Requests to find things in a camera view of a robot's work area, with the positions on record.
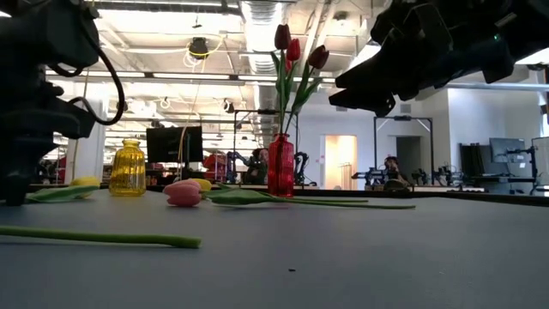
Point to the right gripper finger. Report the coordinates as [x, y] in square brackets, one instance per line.
[369, 102]
[373, 75]

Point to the yellow artificial tulip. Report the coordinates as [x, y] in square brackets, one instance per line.
[205, 183]
[86, 181]

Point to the black monitor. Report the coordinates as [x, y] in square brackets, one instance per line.
[171, 143]

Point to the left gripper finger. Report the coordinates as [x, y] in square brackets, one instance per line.
[17, 189]

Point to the person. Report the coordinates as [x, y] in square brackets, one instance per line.
[391, 164]
[259, 161]

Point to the black gantry frame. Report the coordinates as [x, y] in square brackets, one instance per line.
[403, 118]

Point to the green stem foreground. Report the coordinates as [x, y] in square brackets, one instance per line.
[107, 236]

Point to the black aluminium table frame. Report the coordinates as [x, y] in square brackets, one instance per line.
[472, 195]

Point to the black overhead camera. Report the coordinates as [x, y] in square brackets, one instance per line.
[199, 47]

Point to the yellow ribbed glass vase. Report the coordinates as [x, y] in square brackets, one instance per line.
[127, 171]

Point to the red ribbed glass vase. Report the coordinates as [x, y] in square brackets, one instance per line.
[281, 167]

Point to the white pillar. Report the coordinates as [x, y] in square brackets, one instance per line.
[92, 163]

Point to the pink artificial tulip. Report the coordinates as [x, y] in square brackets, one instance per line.
[183, 194]

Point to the grey desk monitor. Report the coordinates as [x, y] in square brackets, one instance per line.
[506, 150]

